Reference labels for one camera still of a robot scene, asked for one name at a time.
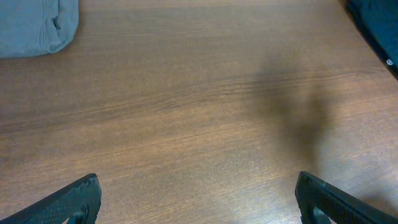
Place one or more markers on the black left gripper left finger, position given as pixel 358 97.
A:
pixel 78 202

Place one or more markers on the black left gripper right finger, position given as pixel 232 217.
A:
pixel 320 202

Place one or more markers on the grey cargo shorts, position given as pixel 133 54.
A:
pixel 31 28

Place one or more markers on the navy blue garment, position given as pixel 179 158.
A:
pixel 377 22

